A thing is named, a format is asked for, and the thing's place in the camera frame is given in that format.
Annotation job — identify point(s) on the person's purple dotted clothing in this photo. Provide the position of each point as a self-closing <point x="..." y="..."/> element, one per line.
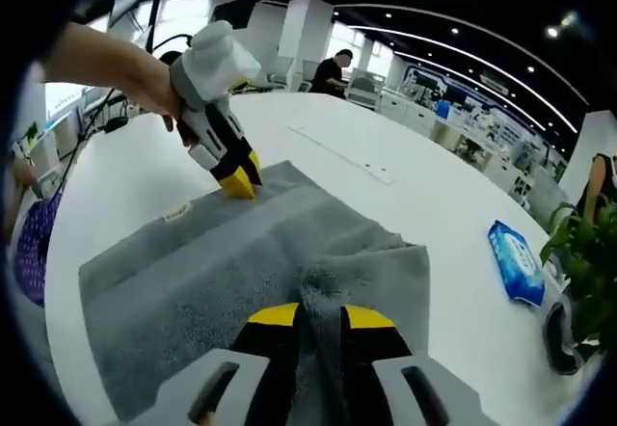
<point x="34" y="252"/>

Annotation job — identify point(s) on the grey towel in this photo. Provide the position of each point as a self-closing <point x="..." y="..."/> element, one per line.
<point x="193" y="262"/>

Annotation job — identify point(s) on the blue wet wipes packet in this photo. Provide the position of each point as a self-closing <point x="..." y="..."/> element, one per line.
<point x="516" y="262"/>

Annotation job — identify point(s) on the green potted plant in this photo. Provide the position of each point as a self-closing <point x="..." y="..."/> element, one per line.
<point x="588" y="262"/>

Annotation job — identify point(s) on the person's left hand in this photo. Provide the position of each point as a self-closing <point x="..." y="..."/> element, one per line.
<point x="171" y="108"/>

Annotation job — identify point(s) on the blue container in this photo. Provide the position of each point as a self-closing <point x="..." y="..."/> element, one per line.
<point x="443" y="109"/>

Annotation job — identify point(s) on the white office chair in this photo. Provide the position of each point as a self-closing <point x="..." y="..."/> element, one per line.
<point x="364" y="91"/>

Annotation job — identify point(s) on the black monitor stand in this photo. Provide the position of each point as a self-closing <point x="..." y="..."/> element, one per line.
<point x="153" y="26"/>

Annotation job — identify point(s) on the white office desk row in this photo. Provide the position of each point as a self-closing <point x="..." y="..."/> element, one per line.
<point x="414" y="113"/>

